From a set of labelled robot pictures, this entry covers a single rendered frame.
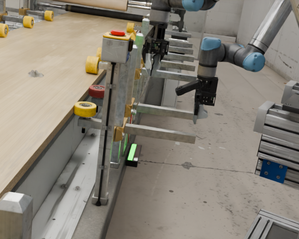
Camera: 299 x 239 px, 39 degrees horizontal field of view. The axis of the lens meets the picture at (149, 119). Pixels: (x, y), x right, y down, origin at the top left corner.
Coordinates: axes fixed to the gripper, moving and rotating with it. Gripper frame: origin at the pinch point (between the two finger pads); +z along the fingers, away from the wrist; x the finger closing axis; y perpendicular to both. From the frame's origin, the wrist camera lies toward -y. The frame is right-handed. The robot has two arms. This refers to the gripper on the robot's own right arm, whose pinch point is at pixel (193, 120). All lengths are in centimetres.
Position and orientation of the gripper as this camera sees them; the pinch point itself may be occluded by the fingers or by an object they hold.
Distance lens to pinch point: 180.4
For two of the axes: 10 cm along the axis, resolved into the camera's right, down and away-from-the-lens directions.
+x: 0.8, -3.2, 9.4
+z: -1.2, 9.4, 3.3
